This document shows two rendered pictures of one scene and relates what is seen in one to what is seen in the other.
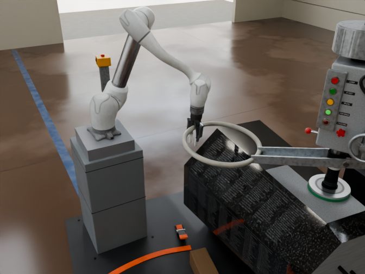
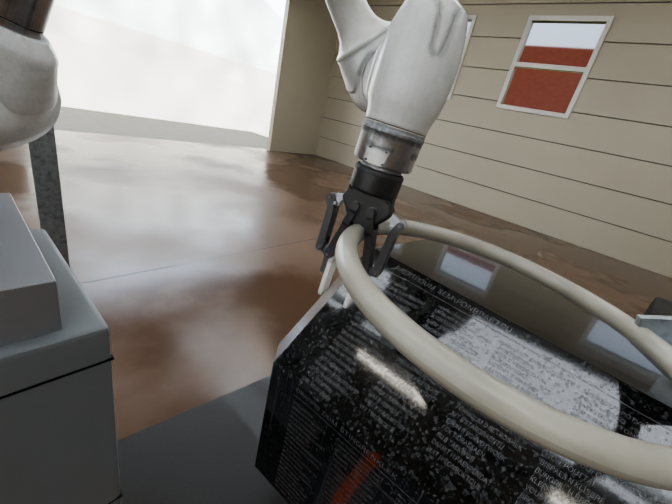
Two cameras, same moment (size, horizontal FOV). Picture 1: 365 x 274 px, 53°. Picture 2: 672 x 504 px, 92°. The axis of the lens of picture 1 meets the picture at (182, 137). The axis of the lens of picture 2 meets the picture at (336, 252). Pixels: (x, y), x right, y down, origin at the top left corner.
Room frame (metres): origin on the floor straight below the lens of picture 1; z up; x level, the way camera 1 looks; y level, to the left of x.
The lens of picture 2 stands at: (1.67, 0.15, 1.15)
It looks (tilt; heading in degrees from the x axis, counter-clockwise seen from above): 22 degrees down; 335
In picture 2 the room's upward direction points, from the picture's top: 13 degrees clockwise
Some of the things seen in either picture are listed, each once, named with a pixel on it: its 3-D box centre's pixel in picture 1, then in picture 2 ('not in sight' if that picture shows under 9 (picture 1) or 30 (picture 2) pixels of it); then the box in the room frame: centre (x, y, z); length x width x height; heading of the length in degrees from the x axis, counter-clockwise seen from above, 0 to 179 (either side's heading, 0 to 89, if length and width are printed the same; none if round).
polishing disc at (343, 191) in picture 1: (329, 186); not in sight; (1.61, -0.79, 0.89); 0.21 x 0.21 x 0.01
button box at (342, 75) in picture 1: (331, 100); not in sight; (1.55, -0.68, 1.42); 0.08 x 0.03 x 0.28; 59
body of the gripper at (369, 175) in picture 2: (195, 118); (370, 196); (2.10, -0.08, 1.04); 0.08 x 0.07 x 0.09; 44
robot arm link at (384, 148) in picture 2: (196, 108); (387, 148); (2.10, -0.09, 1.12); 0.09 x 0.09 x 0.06
